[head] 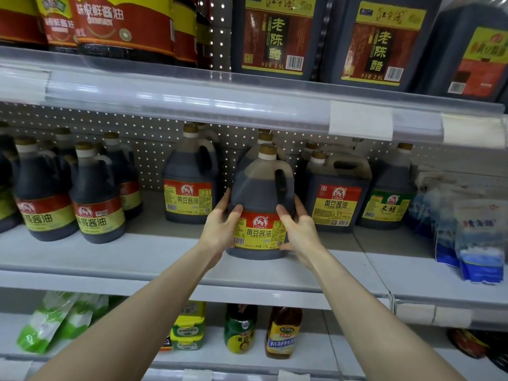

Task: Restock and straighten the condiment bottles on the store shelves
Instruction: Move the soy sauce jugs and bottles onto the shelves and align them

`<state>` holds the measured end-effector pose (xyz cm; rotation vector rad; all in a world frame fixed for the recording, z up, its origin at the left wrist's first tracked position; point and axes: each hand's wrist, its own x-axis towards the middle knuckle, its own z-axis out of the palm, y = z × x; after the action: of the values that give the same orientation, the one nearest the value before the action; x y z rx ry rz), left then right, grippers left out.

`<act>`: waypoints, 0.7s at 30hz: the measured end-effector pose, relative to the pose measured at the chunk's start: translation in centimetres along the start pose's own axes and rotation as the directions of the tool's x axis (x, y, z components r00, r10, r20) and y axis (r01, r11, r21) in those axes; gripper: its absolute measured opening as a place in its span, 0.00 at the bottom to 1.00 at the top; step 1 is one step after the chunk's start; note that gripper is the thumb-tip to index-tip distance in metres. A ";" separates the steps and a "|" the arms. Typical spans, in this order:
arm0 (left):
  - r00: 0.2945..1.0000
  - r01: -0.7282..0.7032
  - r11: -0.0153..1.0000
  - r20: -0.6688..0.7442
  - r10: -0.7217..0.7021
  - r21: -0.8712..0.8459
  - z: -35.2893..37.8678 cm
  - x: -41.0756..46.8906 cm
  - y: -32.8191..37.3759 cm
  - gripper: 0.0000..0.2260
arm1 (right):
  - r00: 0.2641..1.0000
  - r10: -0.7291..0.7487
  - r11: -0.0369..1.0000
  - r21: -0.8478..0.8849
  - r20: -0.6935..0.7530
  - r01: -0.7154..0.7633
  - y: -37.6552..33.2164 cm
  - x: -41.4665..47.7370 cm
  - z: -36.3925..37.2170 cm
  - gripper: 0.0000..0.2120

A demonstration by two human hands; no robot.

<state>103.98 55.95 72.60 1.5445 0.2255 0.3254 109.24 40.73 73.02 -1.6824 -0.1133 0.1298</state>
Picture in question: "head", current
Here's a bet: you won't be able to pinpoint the black jug brown gold label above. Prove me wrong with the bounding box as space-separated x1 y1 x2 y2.
321 0 446 92
232 0 330 80

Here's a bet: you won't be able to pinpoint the small green bottle yellow label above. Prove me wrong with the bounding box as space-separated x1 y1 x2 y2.
224 304 259 354

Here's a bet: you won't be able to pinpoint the person's right forearm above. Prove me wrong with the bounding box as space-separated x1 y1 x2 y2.
305 250 465 381

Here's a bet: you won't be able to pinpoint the person's left hand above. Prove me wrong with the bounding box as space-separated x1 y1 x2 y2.
198 188 243 262

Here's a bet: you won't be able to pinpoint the dark jug red yellow label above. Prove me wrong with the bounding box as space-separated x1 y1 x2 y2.
297 140 320 183

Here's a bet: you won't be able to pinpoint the row of dark red-capped bottles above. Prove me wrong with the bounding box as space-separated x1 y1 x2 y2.
0 0 209 67

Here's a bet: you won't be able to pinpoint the white green bag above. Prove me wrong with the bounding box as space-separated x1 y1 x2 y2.
17 291 79 354
59 293 112 340

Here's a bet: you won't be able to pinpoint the rice vinegar jug green label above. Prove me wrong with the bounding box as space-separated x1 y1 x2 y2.
0 123 23 233

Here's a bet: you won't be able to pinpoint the person's left forearm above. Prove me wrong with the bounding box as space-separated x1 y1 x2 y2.
32 250 219 381

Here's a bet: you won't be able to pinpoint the dark bottle red yellow label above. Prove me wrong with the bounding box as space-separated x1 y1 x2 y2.
54 126 79 175
102 132 144 221

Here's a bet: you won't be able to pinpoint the blue white packages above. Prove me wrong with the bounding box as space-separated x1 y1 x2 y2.
409 170 508 284

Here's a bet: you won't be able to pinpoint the white metal store shelving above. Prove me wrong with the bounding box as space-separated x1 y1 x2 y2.
0 0 508 381

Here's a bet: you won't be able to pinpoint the person's right hand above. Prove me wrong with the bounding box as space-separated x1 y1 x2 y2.
275 194 328 267

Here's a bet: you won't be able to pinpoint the dark jug yellow green label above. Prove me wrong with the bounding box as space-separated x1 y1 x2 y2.
357 142 415 229

